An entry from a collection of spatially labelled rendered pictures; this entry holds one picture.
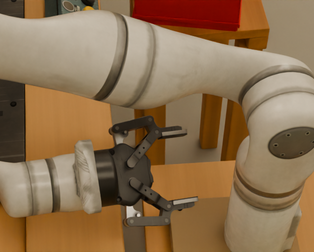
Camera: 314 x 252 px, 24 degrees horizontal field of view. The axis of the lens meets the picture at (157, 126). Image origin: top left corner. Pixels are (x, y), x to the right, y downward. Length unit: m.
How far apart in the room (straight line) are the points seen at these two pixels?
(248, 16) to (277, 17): 1.18
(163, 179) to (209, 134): 1.03
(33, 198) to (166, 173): 0.32
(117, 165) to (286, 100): 0.27
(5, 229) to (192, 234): 0.28
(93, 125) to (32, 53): 0.50
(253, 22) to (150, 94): 0.77
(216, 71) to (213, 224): 0.35
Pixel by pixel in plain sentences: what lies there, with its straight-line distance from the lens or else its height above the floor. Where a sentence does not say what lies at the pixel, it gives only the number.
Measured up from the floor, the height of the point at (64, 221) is 0.90.
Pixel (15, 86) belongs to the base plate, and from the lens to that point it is 1.24.
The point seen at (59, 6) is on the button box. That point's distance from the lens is 1.29.
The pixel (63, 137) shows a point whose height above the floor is 0.90.
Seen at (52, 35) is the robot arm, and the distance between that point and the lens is 0.68.
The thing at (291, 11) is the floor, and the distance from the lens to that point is 2.69.
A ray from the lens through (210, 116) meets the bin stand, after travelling 2.12.
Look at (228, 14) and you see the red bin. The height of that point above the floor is 0.85.
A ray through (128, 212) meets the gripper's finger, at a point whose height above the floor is 1.00.
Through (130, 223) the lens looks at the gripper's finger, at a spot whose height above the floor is 1.00.
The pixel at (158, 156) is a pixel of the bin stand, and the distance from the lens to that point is 1.76.
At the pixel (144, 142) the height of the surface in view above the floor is 1.05.
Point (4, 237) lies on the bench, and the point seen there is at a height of 0.88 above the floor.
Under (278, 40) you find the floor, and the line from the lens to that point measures 2.58.
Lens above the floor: 1.83
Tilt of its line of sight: 53 degrees down
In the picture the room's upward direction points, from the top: straight up
